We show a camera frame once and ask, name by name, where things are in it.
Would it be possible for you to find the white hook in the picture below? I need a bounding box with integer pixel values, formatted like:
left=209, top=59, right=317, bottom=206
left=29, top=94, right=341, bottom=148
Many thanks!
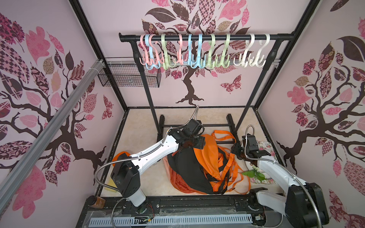
left=249, top=33, right=271, bottom=68
left=233, top=33, right=255, bottom=68

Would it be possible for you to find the white hook right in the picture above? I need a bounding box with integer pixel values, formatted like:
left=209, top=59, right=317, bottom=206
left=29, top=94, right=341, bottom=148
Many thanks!
left=249, top=33, right=271, bottom=68

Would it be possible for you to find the pink hook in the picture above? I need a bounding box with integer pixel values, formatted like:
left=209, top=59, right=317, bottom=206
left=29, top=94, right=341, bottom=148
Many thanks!
left=140, top=34, right=154, bottom=66
left=177, top=34, right=184, bottom=66

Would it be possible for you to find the green hook middle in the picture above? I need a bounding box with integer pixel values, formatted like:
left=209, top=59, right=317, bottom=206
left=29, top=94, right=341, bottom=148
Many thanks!
left=205, top=34, right=216, bottom=69

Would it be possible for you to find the white slotted cable duct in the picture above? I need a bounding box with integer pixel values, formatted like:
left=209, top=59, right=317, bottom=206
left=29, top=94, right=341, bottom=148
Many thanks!
left=88, top=214, right=253, bottom=228

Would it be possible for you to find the floral cloth mat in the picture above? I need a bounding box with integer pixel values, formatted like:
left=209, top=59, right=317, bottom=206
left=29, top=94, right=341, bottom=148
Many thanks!
left=245, top=141, right=278, bottom=185

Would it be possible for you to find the white artificial flower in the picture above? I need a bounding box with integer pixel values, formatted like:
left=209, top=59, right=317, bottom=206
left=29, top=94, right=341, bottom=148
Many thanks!
left=242, top=169, right=266, bottom=182

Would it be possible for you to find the pink hook far left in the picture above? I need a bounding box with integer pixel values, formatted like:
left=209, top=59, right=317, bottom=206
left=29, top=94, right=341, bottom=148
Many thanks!
left=140, top=34, right=154, bottom=66

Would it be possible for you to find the black bag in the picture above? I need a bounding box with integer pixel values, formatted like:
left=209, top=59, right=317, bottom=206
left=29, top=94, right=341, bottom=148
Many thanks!
left=163, top=147, right=214, bottom=195

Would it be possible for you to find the black clothes rack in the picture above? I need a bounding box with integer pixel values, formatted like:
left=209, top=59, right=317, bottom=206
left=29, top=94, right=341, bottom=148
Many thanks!
left=119, top=32, right=295, bottom=143

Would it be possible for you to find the grey aluminium beam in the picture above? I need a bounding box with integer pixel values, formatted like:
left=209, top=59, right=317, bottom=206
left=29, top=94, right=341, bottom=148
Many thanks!
left=1, top=59, right=105, bottom=212

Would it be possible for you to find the white hook left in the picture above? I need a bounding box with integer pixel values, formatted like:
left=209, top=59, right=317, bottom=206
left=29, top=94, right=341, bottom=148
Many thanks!
left=233, top=33, right=255, bottom=68

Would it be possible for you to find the orange plastic bowl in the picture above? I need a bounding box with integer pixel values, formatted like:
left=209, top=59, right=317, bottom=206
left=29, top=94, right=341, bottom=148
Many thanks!
left=112, top=152, right=130, bottom=162

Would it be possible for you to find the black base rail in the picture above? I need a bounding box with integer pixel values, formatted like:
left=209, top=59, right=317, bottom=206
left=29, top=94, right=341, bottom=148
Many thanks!
left=122, top=195, right=266, bottom=215

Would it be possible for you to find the green hook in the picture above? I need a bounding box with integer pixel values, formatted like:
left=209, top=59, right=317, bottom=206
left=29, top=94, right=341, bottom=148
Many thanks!
left=205, top=34, right=216, bottom=69
left=161, top=34, right=176, bottom=71
left=216, top=34, right=231, bottom=68

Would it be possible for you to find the orange bags pile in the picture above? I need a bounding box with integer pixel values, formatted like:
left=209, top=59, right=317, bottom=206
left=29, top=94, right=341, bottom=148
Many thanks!
left=163, top=130, right=252, bottom=196

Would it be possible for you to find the green hook left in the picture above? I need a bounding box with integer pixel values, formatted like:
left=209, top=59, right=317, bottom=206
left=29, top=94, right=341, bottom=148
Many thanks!
left=161, top=34, right=176, bottom=71

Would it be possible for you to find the black wire basket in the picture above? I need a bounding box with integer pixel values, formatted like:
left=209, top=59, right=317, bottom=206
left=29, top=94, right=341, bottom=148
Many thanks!
left=98, top=63, right=162, bottom=88

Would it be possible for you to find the green hook right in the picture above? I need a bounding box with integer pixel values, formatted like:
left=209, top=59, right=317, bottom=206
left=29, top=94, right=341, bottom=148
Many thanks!
left=216, top=34, right=231, bottom=68

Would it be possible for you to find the blue hook left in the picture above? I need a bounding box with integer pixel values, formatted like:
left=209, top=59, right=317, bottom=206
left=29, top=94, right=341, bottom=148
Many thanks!
left=144, top=34, right=161, bottom=70

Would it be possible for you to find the pink hook middle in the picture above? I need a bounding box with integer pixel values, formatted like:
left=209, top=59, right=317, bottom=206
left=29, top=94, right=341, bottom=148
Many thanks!
left=177, top=34, right=184, bottom=66

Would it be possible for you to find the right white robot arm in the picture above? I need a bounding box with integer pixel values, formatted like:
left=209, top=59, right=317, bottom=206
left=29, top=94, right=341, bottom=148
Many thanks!
left=232, top=134, right=329, bottom=228

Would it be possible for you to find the brown jar black lid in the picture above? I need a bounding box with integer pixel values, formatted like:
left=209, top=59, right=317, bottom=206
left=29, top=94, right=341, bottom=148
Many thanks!
left=86, top=195, right=106, bottom=209

